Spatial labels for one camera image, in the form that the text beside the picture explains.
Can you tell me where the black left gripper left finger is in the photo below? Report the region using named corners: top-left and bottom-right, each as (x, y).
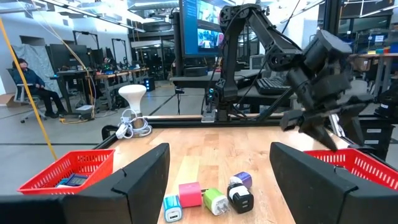
top-left (0, 142), bottom-right (171, 224)

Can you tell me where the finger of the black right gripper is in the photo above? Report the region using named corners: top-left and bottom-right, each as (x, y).
top-left (338, 94), bottom-right (375, 147)
top-left (279, 110), bottom-right (339, 152)

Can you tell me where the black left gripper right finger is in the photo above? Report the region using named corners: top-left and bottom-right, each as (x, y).
top-left (269, 141), bottom-right (398, 224)

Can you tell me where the blue usb wall charger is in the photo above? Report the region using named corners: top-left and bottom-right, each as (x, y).
top-left (162, 194), bottom-right (183, 223)

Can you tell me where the pink usb wall charger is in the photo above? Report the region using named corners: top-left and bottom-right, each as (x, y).
top-left (178, 182), bottom-right (203, 208)

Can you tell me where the purple usb wall charger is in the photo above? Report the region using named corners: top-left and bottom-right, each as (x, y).
top-left (229, 171), bottom-right (253, 190)

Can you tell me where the black white usb wall charger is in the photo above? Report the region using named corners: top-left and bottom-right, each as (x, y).
top-left (226, 182), bottom-right (255, 215)

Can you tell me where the grey office chair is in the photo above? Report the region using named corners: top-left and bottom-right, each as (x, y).
top-left (6, 67), bottom-right (47, 124)

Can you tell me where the black cabinet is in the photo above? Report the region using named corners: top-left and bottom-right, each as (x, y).
top-left (357, 116), bottom-right (396, 161)

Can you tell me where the red plastic slotted basket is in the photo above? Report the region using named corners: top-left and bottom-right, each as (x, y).
top-left (17, 148), bottom-right (116, 196)
top-left (303, 147), bottom-right (398, 191)

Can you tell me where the black computer keyboard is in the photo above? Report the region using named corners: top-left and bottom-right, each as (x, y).
top-left (254, 77), bottom-right (292, 96)

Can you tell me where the dark blue calculator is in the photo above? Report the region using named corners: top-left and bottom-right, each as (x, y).
top-left (63, 172), bottom-right (89, 187)

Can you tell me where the small white box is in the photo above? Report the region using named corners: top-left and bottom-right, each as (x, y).
top-left (55, 177), bottom-right (70, 189)

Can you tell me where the black computer tower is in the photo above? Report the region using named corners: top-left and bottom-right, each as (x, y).
top-left (142, 77), bottom-right (156, 92)

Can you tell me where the cluttered workbench desk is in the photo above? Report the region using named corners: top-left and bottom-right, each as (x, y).
top-left (49, 67), bottom-right (149, 111)

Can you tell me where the dark computer desk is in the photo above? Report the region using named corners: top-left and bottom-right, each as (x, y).
top-left (169, 68), bottom-right (295, 114)

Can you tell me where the large computer monitor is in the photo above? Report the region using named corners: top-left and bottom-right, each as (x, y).
top-left (178, 0), bottom-right (225, 59)

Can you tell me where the person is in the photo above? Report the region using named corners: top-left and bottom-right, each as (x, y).
top-left (11, 58), bottom-right (68, 119)

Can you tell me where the white coiled cable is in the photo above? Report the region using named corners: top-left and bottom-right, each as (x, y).
top-left (114, 108), bottom-right (154, 140)

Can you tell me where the green usb wall charger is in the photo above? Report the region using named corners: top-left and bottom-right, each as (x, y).
top-left (202, 187), bottom-right (230, 217)

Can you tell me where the black aluminium table frame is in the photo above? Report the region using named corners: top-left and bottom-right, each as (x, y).
top-left (93, 115), bottom-right (374, 152)

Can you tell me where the yellow hanging cable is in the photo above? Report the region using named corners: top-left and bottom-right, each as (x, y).
top-left (0, 17), bottom-right (59, 162)

